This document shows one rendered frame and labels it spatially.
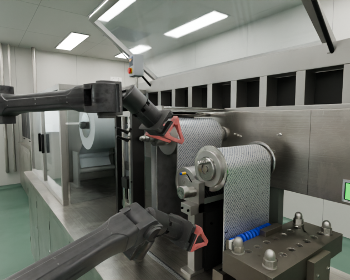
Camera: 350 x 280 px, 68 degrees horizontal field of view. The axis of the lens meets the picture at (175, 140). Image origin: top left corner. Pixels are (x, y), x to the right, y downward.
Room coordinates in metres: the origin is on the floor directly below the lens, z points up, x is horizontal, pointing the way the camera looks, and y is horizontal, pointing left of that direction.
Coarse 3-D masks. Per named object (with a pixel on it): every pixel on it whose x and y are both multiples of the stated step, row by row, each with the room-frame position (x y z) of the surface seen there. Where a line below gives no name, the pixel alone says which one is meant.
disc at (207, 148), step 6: (204, 150) 0.84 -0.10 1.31; (210, 150) 0.82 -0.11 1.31; (216, 150) 0.80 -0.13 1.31; (222, 156) 0.77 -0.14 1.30; (222, 162) 0.77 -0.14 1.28; (198, 180) 0.86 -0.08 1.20; (222, 180) 0.77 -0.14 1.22; (204, 186) 0.84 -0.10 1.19; (216, 186) 0.79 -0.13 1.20; (222, 186) 0.77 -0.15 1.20
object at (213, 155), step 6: (198, 156) 0.85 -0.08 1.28; (204, 156) 0.82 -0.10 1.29; (210, 156) 0.80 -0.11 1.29; (216, 156) 0.78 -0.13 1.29; (216, 162) 0.78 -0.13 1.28; (216, 168) 0.78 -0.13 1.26; (222, 168) 0.77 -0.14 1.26; (198, 174) 0.85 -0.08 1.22; (216, 174) 0.78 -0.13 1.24; (222, 174) 0.77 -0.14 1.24; (216, 180) 0.78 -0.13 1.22; (210, 186) 0.80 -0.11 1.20
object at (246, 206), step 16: (224, 192) 0.77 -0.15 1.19; (240, 192) 0.81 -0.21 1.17; (256, 192) 0.86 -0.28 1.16; (224, 208) 0.77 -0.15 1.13; (240, 208) 0.81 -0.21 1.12; (256, 208) 0.87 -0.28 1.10; (224, 224) 0.77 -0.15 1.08; (240, 224) 0.82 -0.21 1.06; (256, 224) 0.87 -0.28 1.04; (224, 240) 0.77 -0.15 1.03
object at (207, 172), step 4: (200, 160) 0.82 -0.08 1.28; (204, 160) 0.81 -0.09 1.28; (208, 160) 0.79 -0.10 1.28; (212, 160) 0.80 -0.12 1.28; (208, 164) 0.79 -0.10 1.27; (212, 164) 0.78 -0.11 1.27; (200, 168) 0.82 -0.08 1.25; (204, 168) 0.81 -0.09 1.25; (208, 168) 0.79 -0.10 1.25; (212, 168) 0.78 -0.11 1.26; (200, 172) 0.82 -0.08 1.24; (204, 172) 0.81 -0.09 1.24; (208, 172) 0.79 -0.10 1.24; (212, 172) 0.78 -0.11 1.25; (200, 176) 0.82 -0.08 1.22; (204, 176) 0.81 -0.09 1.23; (208, 176) 0.79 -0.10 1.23; (212, 176) 0.78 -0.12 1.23; (204, 180) 0.81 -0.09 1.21; (208, 180) 0.79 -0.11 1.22
